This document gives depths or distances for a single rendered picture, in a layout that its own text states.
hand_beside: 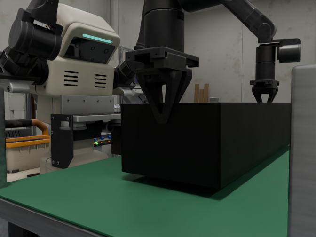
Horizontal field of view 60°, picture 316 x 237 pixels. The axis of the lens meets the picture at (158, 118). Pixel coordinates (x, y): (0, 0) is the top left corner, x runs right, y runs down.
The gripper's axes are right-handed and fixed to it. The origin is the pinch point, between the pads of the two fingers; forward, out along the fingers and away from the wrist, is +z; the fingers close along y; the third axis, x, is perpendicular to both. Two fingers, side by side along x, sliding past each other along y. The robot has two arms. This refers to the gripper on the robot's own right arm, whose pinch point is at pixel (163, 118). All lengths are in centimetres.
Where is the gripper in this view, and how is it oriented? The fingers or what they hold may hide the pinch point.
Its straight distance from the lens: 40.0
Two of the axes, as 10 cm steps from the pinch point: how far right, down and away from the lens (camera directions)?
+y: 5.8, -0.4, 8.1
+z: -0.1, 10.0, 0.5
